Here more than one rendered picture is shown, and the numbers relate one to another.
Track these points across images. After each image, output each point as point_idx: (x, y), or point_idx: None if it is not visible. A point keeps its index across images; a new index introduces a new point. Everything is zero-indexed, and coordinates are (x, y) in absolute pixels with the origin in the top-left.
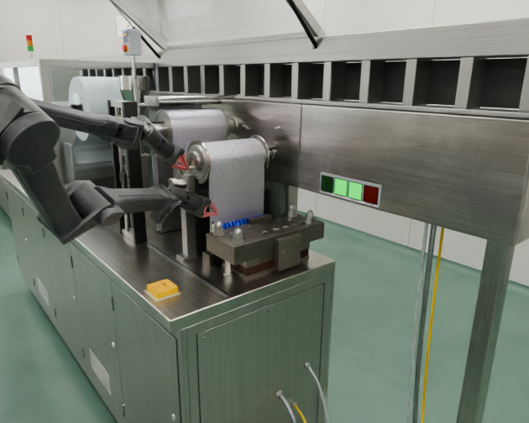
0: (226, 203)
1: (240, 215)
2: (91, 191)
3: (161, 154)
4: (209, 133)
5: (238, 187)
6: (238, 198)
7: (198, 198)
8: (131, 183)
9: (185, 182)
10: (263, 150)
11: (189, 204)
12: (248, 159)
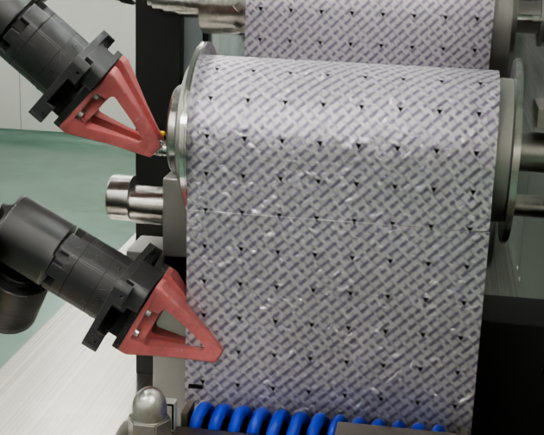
0: (265, 326)
1: (338, 396)
2: None
3: (21, 72)
4: (407, 37)
5: (331, 274)
6: (332, 322)
7: (115, 272)
8: (139, 172)
9: (162, 202)
10: (496, 133)
11: (62, 285)
12: (402, 158)
